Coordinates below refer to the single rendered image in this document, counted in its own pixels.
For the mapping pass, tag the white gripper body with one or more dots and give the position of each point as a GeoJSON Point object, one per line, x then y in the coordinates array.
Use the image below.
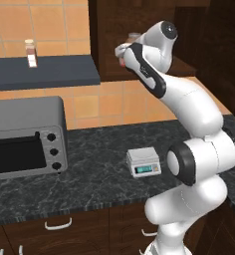
{"type": "Point", "coordinates": [122, 50]}

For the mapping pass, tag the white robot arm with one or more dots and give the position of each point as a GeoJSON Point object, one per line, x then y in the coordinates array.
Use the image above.
{"type": "Point", "coordinates": [195, 109]}

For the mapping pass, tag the red jam jar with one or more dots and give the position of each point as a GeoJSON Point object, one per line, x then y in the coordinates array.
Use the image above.
{"type": "Point", "coordinates": [122, 62]}

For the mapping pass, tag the white digital scale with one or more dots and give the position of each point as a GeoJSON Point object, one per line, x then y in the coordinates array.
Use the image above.
{"type": "Point", "coordinates": [142, 158]}

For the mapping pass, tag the dark wood base cabinet door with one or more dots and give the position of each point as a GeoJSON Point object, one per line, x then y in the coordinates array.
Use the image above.
{"type": "Point", "coordinates": [126, 229]}

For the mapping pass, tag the dark wood corner base cabinet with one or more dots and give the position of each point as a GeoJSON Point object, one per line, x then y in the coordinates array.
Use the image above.
{"type": "Point", "coordinates": [225, 232]}

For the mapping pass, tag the brown spice bottle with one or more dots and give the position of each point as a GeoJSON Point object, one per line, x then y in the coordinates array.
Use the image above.
{"type": "Point", "coordinates": [31, 54]}

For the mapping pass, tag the grey toaster oven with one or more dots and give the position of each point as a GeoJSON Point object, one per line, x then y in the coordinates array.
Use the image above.
{"type": "Point", "coordinates": [23, 119]}

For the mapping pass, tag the dark wood drawer front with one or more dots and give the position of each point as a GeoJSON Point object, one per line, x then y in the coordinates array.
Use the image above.
{"type": "Point", "coordinates": [83, 229]}

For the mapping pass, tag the dark wood wall cabinet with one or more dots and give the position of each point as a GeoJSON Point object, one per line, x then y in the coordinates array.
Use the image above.
{"type": "Point", "coordinates": [106, 40]}

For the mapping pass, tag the dark wall shelf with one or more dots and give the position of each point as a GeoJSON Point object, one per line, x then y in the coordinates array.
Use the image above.
{"type": "Point", "coordinates": [43, 71]}

